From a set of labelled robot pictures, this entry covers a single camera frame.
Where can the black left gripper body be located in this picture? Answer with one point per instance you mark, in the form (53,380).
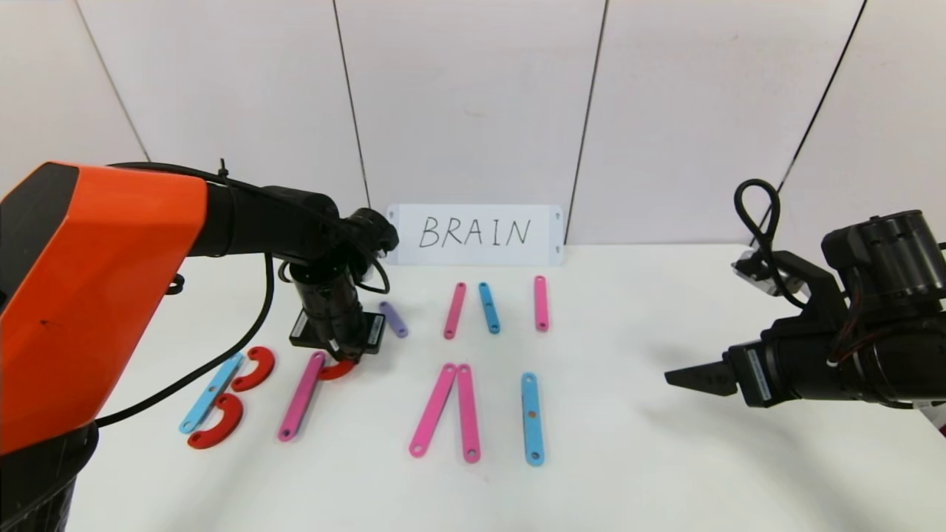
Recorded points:
(338,337)

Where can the light blue three-hole bar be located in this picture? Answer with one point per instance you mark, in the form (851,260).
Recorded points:
(489,309)
(533,436)
(211,393)

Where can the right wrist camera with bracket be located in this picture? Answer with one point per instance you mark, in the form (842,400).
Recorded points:
(820,284)

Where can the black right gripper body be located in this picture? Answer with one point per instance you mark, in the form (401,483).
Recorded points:
(757,374)

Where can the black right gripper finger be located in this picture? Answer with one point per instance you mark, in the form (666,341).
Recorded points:
(706,379)

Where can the white sign reading BRAIN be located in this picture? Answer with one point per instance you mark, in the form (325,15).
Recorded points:
(532,251)

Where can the black and orange left arm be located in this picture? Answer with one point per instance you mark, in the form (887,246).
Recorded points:
(111,258)

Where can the purple short bar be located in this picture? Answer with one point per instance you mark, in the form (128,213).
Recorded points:
(394,319)

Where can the pink two-hole bar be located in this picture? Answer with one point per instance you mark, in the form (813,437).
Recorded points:
(541,303)
(301,397)
(434,410)
(468,414)
(455,310)

